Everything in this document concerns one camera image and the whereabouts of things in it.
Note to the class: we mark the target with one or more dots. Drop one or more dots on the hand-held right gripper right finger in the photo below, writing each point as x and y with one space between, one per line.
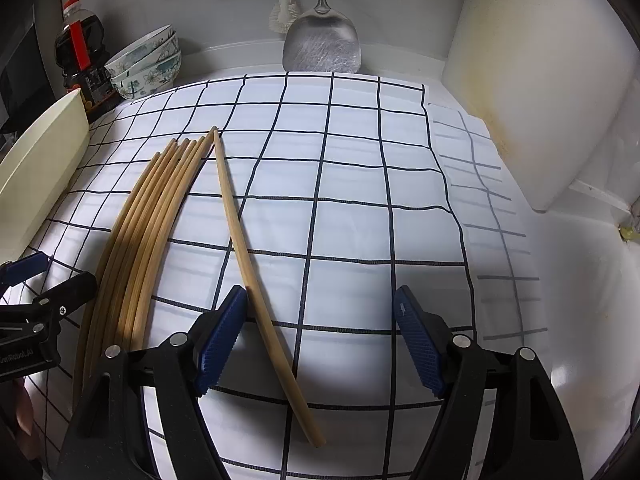
420 345

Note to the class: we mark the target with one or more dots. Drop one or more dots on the person's left hand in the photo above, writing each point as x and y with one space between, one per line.
20 410

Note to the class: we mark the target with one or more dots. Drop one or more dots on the slender wooden chopstick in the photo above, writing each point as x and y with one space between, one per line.
240 250

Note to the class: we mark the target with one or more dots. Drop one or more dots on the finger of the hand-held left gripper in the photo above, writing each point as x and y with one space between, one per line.
25 267
70 287

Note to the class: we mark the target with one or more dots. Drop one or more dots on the dark soy sauce bottle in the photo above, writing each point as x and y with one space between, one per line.
67 50

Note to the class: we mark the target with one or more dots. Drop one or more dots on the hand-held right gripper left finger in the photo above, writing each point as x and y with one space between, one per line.
220 345

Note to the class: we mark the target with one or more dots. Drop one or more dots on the white black checkered cloth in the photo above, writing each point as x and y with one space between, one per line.
350 210

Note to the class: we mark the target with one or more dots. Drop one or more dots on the brass fitting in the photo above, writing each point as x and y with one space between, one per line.
629 234

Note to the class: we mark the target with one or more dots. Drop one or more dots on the cream round basin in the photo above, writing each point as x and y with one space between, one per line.
45 160

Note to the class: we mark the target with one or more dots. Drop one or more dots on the white blue floral bowl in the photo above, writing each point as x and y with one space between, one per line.
140 50
150 86
152 67

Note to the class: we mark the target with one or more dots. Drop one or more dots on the bundle of wooden chopsticks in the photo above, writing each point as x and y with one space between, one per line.
130 240

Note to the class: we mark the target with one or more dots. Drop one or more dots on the metal spatula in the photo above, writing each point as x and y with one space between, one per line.
322 45

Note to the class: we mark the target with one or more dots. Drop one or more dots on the white cutting board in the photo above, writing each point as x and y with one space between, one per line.
525 85

